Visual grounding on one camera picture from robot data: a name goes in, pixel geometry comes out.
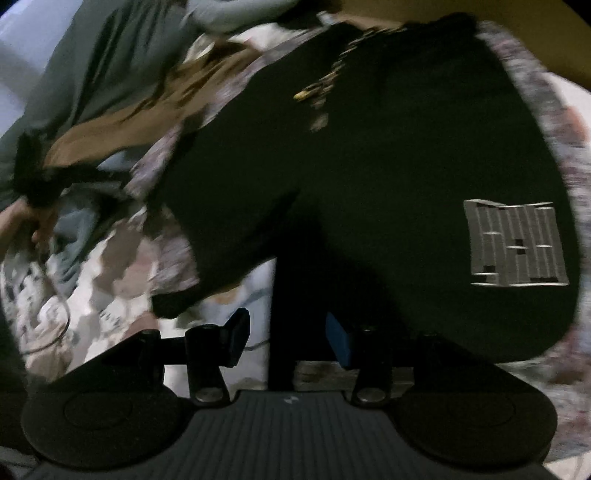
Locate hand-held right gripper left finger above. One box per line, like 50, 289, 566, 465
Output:
65, 308, 251, 407

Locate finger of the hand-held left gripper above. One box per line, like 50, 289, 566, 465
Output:
69, 164, 134, 192

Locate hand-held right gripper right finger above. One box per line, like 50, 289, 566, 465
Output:
325, 313, 522, 406

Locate floral patterned garment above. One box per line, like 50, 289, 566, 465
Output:
122, 18, 591, 462

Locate black knit shorts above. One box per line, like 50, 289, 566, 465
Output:
148, 14, 580, 365

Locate person's left hand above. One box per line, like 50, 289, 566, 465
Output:
0, 199, 60, 260

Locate blue-grey garment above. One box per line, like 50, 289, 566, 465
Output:
44, 152, 139, 296

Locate brown garment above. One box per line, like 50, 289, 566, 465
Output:
44, 46, 259, 169

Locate dark green pillow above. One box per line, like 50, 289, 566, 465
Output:
0, 0, 218, 204

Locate grey neck pillow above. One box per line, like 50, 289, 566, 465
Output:
185, 0, 301, 35

